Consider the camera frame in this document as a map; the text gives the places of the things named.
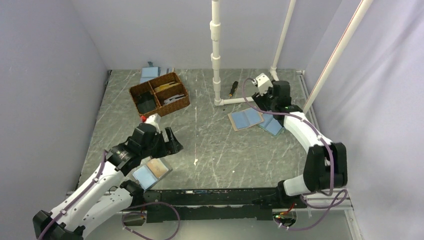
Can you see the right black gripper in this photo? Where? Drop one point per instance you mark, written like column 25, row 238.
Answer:
column 259, row 100

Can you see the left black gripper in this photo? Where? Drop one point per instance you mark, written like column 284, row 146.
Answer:
column 171, row 147

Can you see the tan blue card holder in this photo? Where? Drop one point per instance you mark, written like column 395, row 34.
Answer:
column 244, row 119

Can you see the silver grey vip card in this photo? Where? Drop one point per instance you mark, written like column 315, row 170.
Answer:
column 173, row 99

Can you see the black credit card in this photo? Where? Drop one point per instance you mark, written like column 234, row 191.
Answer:
column 145, row 103

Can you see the gold credit card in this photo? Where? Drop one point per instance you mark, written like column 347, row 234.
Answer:
column 165, row 86

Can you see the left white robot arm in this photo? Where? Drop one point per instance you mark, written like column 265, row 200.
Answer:
column 121, row 181

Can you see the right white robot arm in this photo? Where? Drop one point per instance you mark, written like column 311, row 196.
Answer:
column 326, row 161

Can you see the blue open card holder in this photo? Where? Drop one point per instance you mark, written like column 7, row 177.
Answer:
column 270, row 125

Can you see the blue orange card holder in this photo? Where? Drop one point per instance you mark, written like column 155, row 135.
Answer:
column 150, row 173

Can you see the blue card holder at back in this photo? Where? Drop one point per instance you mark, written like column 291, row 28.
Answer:
column 151, row 72

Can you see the black orange screwdriver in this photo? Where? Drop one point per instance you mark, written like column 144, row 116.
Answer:
column 233, row 89

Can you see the brown wicker divided basket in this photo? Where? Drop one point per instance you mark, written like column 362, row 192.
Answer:
column 159, row 97

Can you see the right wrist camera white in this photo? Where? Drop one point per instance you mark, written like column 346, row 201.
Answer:
column 263, row 84

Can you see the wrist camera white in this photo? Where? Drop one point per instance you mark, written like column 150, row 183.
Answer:
column 263, row 84
column 153, row 120

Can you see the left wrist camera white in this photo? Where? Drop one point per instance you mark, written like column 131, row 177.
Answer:
column 153, row 120

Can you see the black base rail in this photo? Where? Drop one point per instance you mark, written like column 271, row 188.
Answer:
column 261, row 204

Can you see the white pvc pipe frame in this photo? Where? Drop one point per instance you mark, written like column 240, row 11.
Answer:
column 309, row 36

